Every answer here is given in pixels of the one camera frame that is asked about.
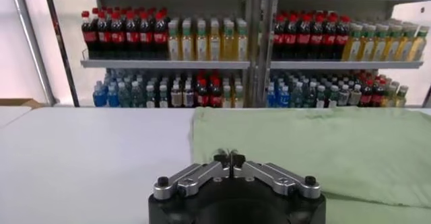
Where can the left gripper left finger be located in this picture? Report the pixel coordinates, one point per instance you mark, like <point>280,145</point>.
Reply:
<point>202,173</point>

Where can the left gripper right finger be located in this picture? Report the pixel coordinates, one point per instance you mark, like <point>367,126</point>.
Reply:
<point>269,175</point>

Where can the light green shirt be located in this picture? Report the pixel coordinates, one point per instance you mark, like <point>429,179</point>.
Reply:
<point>320,138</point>

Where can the small red cap cola bottle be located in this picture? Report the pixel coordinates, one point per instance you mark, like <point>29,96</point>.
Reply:
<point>202,97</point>
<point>377,97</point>
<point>366,97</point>
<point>215,97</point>

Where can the small blue drink bottle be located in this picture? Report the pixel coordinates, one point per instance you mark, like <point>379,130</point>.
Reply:
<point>100,97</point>
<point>112,98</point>
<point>272,99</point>
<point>284,99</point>

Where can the small clear green bottle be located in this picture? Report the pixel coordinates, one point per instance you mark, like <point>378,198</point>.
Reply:
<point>136,97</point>
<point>296,97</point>
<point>124,97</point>

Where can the small dark bottle white label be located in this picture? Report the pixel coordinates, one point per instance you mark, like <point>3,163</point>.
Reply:
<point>321,99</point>
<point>333,99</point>
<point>163,99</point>
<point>150,99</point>

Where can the grey metal shelf rack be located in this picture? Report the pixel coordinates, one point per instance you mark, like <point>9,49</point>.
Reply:
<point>168,64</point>
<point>336,65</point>

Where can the yellow juice bottle green label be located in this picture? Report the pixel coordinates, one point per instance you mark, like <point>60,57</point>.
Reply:
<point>392,45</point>
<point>215,43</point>
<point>242,43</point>
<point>418,45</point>
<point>352,45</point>
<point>406,45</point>
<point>201,43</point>
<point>229,43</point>
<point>187,43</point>
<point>366,45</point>
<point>379,45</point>
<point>173,43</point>

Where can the open brown cardboard box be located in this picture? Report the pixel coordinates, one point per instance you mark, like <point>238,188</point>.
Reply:
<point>20,102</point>

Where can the black slanted frame bar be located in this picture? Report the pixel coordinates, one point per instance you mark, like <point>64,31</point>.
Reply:
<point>60,43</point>
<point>427,99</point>

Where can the silver slanted frame pole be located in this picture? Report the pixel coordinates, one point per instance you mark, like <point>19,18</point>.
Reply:
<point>33,43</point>

